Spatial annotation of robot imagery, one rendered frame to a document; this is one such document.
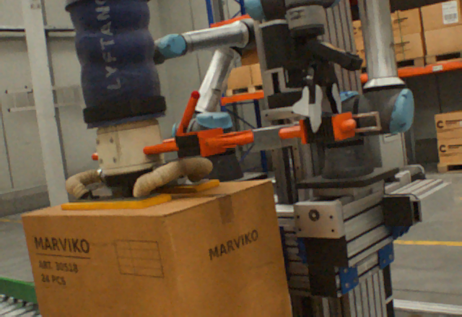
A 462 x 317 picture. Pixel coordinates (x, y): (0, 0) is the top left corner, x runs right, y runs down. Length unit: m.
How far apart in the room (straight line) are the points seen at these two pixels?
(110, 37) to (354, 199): 0.77
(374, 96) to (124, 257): 0.77
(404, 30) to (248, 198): 7.50
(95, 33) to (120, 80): 0.14
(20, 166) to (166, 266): 10.20
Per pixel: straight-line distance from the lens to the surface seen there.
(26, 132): 11.48
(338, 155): 1.59
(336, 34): 1.94
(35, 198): 11.34
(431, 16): 8.60
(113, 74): 1.45
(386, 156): 2.05
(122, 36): 1.46
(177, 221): 1.22
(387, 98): 1.54
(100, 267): 1.42
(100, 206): 1.45
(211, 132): 1.34
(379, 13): 1.58
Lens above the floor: 1.25
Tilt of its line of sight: 3 degrees down
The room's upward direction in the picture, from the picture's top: 8 degrees counter-clockwise
